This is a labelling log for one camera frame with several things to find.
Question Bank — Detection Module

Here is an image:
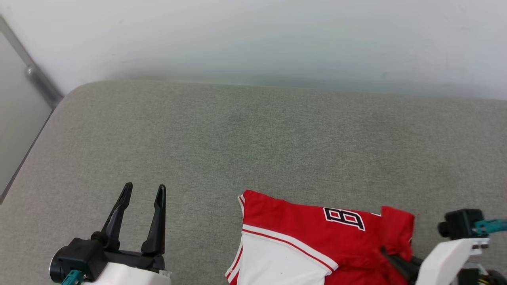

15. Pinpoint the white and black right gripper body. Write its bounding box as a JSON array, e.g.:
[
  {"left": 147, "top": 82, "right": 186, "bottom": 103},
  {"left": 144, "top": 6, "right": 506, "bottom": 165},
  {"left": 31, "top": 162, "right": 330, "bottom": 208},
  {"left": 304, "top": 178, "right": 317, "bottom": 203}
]
[{"left": 414, "top": 237, "right": 490, "bottom": 285}]

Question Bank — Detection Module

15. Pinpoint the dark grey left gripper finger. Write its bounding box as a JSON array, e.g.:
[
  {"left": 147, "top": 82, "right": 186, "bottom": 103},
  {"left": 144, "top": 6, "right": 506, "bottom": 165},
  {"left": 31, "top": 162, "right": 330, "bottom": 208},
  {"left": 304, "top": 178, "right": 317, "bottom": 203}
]
[
  {"left": 91, "top": 182, "right": 133, "bottom": 251},
  {"left": 141, "top": 184, "right": 166, "bottom": 255}
]

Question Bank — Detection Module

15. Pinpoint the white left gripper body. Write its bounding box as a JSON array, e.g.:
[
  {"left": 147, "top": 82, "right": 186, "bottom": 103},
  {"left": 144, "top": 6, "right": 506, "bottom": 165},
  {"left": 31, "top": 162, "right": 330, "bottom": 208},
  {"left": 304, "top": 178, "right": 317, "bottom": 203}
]
[{"left": 81, "top": 249, "right": 172, "bottom": 285}]

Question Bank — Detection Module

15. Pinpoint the red and white basketball jersey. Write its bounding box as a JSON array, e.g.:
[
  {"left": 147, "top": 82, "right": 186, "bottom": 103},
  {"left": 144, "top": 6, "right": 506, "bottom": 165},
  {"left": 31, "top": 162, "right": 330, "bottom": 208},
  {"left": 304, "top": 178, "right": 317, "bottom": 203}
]
[{"left": 225, "top": 190, "right": 416, "bottom": 285}]

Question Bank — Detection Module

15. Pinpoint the grey fabric sofa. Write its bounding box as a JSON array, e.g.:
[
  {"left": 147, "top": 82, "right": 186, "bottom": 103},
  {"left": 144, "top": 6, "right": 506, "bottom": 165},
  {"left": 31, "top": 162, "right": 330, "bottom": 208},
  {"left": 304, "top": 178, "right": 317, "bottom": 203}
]
[{"left": 0, "top": 80, "right": 507, "bottom": 285}]

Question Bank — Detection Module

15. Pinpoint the teal left camera connector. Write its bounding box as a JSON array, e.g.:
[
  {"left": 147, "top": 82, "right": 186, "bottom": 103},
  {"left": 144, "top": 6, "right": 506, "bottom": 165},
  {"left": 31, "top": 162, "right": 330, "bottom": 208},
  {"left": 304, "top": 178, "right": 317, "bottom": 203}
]
[{"left": 61, "top": 270, "right": 84, "bottom": 285}]

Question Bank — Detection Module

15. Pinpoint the teal camera connector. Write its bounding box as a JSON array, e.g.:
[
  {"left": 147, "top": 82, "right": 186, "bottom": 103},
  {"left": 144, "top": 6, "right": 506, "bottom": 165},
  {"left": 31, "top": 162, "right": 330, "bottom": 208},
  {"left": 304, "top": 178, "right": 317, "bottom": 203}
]
[
  {"left": 475, "top": 218, "right": 507, "bottom": 236},
  {"left": 61, "top": 270, "right": 84, "bottom": 285}
]

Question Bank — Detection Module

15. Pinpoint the teal right camera connector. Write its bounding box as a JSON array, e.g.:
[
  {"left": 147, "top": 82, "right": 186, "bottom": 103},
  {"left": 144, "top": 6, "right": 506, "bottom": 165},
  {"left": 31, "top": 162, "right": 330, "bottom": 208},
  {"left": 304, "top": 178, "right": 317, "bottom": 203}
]
[{"left": 475, "top": 218, "right": 507, "bottom": 236}]

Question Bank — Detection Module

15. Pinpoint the grey metal wall rail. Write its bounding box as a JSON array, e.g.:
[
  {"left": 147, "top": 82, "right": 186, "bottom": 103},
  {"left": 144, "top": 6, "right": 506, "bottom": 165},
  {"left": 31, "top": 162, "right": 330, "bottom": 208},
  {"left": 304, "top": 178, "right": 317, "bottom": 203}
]
[{"left": 0, "top": 16, "right": 64, "bottom": 110}]

